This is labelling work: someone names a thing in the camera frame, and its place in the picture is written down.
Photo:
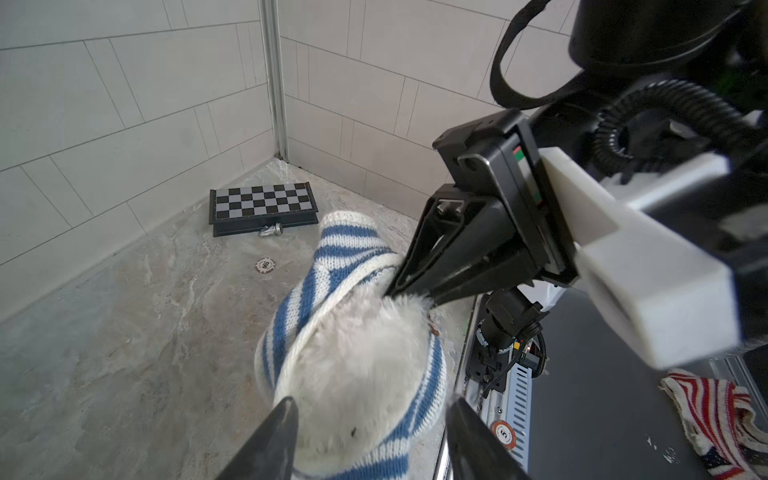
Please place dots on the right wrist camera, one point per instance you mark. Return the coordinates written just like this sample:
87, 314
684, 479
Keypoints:
667, 299

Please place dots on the aluminium mounting rail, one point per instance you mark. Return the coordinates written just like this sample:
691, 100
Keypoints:
511, 408

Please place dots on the blue white striped sweater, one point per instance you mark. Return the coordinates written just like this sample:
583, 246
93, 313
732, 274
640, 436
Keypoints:
350, 254

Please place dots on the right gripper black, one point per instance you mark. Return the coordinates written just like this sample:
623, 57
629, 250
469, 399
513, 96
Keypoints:
497, 225

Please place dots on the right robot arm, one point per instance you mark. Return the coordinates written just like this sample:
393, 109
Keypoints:
642, 176

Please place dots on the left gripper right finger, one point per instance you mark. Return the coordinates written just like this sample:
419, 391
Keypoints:
475, 453

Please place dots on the small round token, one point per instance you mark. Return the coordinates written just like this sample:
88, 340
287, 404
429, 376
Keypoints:
265, 265

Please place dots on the small silver metal piece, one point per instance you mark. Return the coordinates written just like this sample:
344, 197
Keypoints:
272, 230

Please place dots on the white teddy bear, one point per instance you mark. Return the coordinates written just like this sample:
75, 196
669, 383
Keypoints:
353, 374

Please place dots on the black white checkerboard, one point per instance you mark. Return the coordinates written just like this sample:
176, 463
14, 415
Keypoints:
249, 209

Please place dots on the red round sticker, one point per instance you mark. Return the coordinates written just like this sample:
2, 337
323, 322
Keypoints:
505, 434

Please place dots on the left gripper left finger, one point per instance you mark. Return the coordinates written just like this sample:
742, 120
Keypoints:
269, 452

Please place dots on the stars and stripes cloth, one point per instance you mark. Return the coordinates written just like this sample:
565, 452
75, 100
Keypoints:
719, 421

